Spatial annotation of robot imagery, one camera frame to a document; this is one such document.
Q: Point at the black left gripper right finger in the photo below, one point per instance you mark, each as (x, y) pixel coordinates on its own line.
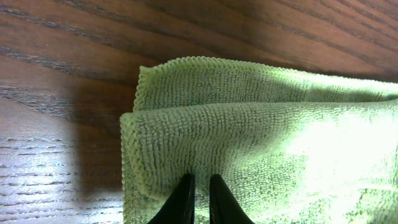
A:
(224, 208)

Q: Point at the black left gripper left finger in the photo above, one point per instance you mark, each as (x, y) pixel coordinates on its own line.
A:
(179, 207)

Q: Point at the light green microfiber cloth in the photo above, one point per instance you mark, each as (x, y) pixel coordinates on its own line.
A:
(292, 146)

